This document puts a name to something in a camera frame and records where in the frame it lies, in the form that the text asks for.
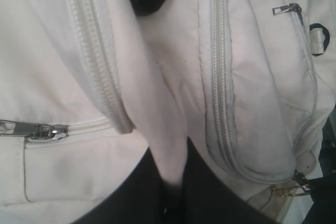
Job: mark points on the cream fabric duffel bag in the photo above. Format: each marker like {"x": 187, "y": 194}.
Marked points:
{"x": 87, "y": 86}

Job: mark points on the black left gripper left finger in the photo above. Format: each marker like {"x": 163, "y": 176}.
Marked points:
{"x": 142, "y": 198}

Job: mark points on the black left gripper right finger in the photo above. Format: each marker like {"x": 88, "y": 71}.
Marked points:
{"x": 207, "y": 200}

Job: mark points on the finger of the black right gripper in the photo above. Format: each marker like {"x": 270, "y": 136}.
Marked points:
{"x": 323, "y": 196}

